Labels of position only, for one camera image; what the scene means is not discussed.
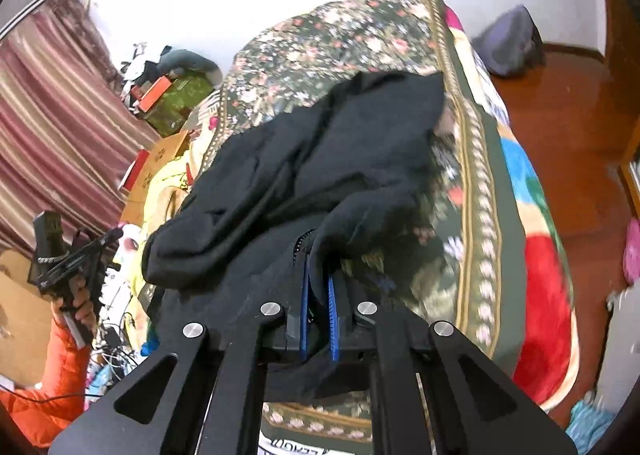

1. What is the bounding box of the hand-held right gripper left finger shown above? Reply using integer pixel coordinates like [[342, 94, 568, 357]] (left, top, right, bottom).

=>
[[49, 279, 314, 455]]

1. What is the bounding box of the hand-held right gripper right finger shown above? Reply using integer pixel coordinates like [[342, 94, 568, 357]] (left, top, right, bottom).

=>
[[327, 274, 577, 455]]

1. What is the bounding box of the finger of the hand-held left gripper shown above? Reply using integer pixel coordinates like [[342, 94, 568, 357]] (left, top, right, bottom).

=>
[[70, 227, 125, 261]]

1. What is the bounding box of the black zip hoodie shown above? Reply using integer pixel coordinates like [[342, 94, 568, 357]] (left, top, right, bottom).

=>
[[141, 70, 447, 403]]

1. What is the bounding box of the person's left forearm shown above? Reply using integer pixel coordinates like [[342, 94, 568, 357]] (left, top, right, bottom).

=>
[[0, 312, 103, 450]]

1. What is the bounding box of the person's left hand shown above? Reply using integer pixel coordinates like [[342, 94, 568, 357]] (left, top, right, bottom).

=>
[[51, 280, 99, 342]]

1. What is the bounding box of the cardboard box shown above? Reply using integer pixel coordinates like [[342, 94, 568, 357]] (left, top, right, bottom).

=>
[[0, 249, 63, 388]]

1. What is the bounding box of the red box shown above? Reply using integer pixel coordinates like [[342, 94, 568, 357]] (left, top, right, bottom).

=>
[[119, 149, 151, 192]]

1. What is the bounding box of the yellow cloth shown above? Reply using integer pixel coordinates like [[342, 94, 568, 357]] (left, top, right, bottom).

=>
[[127, 135, 201, 306]]

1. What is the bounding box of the wooden folding lap table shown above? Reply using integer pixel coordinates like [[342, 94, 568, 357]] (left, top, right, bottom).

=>
[[120, 130, 192, 226]]

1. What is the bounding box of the striped red curtain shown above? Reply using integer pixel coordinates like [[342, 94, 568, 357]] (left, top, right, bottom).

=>
[[0, 0, 161, 256]]

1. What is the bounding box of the green patterned cloth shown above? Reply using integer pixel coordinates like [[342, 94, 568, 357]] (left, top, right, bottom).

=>
[[145, 72, 213, 138]]

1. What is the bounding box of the orange box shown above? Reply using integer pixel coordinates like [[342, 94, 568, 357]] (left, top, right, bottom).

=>
[[136, 76, 173, 113]]

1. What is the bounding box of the pile of clutter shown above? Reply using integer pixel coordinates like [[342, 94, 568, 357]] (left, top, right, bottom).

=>
[[119, 41, 173, 108]]

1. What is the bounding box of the dark floral blanket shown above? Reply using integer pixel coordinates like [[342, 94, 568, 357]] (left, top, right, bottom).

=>
[[187, 0, 528, 445]]

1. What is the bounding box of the grey pillow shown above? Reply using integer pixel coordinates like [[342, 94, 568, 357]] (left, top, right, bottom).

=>
[[157, 49, 223, 86]]

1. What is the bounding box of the colourful fleece blanket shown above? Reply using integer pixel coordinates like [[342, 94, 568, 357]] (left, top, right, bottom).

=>
[[442, 2, 581, 411]]

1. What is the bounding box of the cyan cloth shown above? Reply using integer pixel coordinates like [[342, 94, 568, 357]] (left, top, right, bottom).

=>
[[566, 397, 617, 443]]

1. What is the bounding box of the pink cloth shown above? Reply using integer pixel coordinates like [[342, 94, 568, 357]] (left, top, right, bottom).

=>
[[622, 217, 640, 286]]

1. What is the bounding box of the grey purple backpack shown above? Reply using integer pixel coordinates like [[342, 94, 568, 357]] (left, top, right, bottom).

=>
[[471, 5, 546, 78]]

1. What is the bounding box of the wooden wardrobe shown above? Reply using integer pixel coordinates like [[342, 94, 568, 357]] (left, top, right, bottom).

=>
[[617, 132, 640, 218]]

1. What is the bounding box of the tangle of cables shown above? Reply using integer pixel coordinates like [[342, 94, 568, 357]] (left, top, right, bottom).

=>
[[92, 285, 151, 376]]

